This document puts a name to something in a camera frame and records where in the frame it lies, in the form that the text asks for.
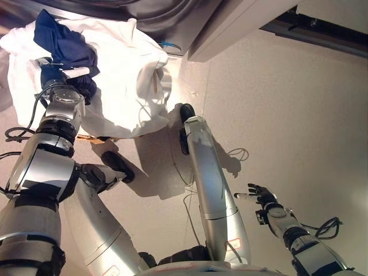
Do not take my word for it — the silver left robot leg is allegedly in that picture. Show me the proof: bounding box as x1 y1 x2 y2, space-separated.
62 163 146 276

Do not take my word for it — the black right robot foot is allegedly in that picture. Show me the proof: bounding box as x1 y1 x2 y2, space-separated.
179 103 197 155

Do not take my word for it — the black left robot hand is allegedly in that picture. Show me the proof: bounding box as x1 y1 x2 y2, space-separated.
34 56 98 101

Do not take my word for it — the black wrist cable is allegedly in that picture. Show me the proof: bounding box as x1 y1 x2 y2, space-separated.
298 216 345 240
0 85 54 162

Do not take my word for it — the navy blue garment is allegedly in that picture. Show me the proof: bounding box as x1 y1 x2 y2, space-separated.
33 8 101 97

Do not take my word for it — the grey robot torso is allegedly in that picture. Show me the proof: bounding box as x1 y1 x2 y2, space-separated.
137 244 278 276

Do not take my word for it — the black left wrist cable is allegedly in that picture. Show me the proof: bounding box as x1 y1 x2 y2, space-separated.
0 85 54 162

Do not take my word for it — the black left robot foot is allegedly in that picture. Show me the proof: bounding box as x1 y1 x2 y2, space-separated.
101 150 136 184

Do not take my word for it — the white garment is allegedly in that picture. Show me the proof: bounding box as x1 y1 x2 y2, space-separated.
0 14 171 139

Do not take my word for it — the woven wicker laundry basket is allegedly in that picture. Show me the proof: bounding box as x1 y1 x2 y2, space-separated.
76 70 159 144

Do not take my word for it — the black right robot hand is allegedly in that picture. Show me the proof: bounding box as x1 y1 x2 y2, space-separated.
233 183 279 206

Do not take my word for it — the black metal floor frame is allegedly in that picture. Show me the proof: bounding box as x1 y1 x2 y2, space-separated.
258 7 368 59

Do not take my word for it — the white appliance cabinet surround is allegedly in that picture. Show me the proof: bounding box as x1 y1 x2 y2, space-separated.
186 0 306 63

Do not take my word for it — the grey front-load washing machine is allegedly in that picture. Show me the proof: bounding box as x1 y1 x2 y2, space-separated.
37 0 225 57

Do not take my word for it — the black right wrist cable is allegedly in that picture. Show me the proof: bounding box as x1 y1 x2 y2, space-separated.
298 216 345 240

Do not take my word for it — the black robot foot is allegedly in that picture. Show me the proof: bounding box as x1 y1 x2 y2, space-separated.
179 103 197 155
101 150 136 184

